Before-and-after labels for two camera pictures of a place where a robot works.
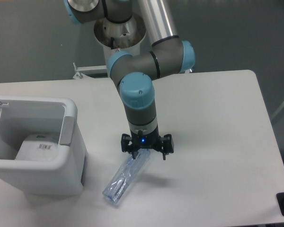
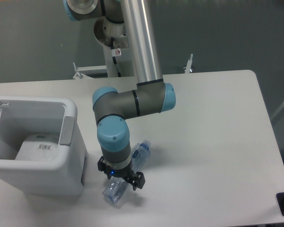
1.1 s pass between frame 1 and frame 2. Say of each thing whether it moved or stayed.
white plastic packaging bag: stayed
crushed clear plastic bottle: stayed
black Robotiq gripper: moved
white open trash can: stayed
